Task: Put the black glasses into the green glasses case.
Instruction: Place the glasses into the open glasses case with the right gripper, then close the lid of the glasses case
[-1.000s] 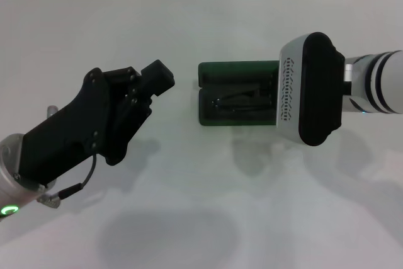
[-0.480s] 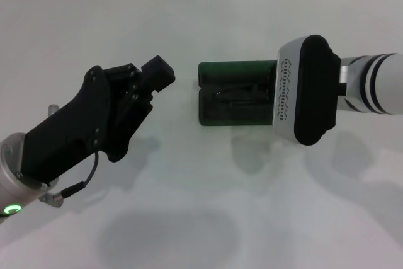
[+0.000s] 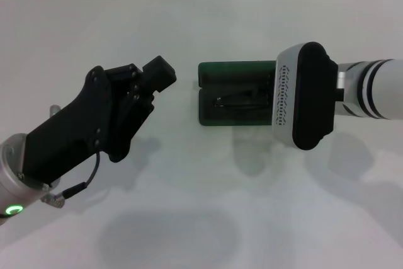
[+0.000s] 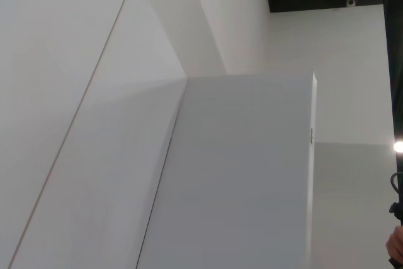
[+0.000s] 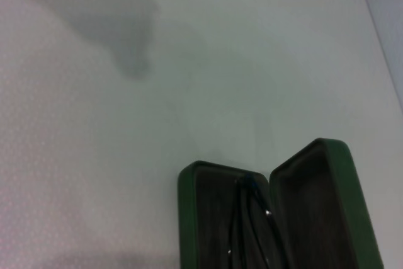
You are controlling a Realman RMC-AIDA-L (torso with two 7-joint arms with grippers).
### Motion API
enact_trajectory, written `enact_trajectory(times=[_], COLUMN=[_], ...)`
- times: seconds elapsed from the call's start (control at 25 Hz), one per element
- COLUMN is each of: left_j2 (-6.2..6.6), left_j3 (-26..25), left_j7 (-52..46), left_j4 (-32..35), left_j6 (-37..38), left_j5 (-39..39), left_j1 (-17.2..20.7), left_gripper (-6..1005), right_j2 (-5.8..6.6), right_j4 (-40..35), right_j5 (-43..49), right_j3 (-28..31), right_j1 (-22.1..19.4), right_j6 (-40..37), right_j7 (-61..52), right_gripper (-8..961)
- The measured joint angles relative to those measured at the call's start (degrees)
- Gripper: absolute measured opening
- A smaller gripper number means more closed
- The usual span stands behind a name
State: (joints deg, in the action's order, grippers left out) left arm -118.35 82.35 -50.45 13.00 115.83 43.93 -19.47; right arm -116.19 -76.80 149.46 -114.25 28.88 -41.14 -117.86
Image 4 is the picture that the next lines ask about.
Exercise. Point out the bystander hand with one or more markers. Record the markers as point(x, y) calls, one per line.
point(396, 243)

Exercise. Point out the bright round lamp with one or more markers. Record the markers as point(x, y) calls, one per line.
point(399, 146)

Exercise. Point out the small metal latch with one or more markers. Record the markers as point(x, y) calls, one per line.
point(311, 136)

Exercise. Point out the white cabinet panel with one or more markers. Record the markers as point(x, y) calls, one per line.
point(236, 171)

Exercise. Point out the black vertical beam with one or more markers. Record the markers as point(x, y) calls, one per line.
point(395, 61)

